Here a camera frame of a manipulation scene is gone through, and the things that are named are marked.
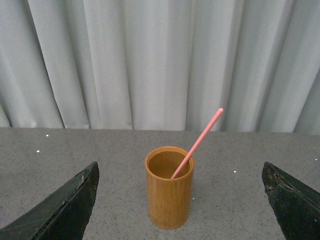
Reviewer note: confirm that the pink chopstick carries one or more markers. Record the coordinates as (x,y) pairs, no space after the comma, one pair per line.
(197,143)

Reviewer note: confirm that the bamboo chopstick holder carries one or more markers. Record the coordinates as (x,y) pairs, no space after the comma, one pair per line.
(168,199)

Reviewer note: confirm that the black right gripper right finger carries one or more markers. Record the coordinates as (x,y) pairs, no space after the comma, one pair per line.
(295,204)

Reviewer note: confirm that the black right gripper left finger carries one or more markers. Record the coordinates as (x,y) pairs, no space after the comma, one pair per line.
(63,215)

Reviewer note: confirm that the grey curtain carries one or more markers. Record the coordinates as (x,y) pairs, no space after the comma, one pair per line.
(161,64)

